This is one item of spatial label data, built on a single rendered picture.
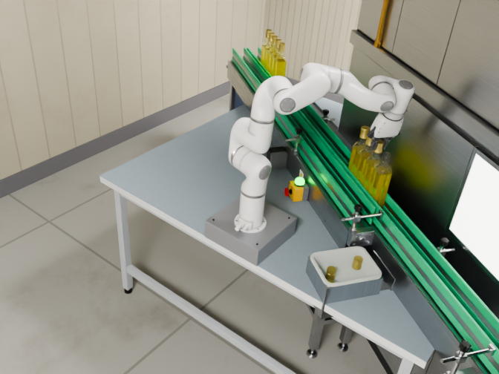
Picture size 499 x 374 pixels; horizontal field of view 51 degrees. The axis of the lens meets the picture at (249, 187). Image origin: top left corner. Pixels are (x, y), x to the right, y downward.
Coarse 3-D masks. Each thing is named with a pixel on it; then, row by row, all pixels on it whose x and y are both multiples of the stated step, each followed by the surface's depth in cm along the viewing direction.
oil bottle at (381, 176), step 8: (376, 168) 201; (384, 168) 200; (376, 176) 202; (384, 176) 201; (376, 184) 203; (384, 184) 203; (376, 192) 204; (384, 192) 206; (376, 200) 207; (384, 200) 208
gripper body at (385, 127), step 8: (376, 120) 192; (384, 120) 189; (392, 120) 188; (400, 120) 191; (376, 128) 193; (384, 128) 192; (392, 128) 193; (400, 128) 195; (376, 136) 195; (384, 136) 196; (392, 136) 197
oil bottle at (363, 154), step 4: (364, 148) 211; (360, 152) 211; (364, 152) 209; (368, 152) 209; (372, 152) 209; (360, 156) 211; (364, 156) 209; (368, 156) 208; (360, 160) 212; (364, 160) 209; (356, 164) 215; (360, 164) 212; (364, 164) 210; (356, 168) 215; (360, 168) 212; (356, 172) 216; (360, 172) 213; (356, 176) 216; (360, 176) 213; (360, 180) 214
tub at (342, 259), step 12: (324, 252) 195; (336, 252) 197; (348, 252) 198; (360, 252) 199; (324, 264) 198; (336, 264) 200; (348, 264) 201; (372, 264) 192; (324, 276) 195; (336, 276) 195; (348, 276) 196; (360, 276) 196; (372, 276) 186
